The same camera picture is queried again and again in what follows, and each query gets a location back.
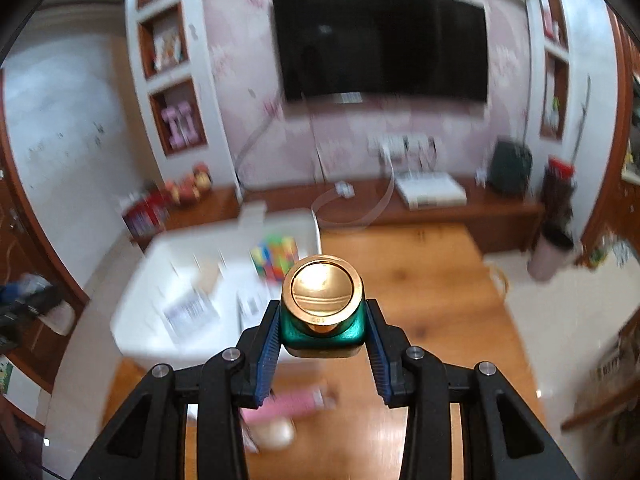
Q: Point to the pink sponge brush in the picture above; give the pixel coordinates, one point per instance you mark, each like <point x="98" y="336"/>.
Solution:
<point x="271" y="427"/>

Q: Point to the red tissue box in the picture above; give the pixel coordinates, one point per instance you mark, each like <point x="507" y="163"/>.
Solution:
<point x="146" y="215"/>

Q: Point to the dark green speaker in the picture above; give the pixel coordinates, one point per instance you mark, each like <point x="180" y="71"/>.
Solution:
<point x="510" y="168"/>

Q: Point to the green gold perfume bottle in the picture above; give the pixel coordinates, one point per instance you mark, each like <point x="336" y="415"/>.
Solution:
<point x="322" y="312"/>

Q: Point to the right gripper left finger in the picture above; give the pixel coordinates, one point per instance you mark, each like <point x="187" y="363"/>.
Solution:
<point x="146" y="437"/>

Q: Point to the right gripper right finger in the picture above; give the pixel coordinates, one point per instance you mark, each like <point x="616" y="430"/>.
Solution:
<point x="502" y="437"/>

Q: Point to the black wall television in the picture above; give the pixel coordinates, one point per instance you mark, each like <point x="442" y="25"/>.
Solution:
<point x="434" y="48"/>

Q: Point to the red lidded dark jar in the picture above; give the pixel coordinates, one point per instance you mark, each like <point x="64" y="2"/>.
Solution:
<point x="556" y="193"/>

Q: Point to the colourful rubiks cube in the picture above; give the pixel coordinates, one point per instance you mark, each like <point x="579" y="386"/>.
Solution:
<point x="274" y="256"/>

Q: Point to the white wall power strip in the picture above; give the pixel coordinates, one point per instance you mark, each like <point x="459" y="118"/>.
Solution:
<point x="398" y="145"/>

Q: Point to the fruit bowl with apples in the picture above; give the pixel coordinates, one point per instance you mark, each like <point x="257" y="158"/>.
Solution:
<point x="190" y="188"/>

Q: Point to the white plastic storage bin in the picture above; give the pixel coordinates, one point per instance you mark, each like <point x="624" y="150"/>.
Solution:
<point x="195" y="290"/>

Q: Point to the pink dumbbells pair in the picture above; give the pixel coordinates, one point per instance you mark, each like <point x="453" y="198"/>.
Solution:
<point x="179" y="119"/>

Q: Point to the white set-top box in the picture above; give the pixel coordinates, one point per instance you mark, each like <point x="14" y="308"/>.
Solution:
<point x="431" y="189"/>

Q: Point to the pink trash bin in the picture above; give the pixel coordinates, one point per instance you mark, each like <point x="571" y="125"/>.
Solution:
<point x="553" y="250"/>

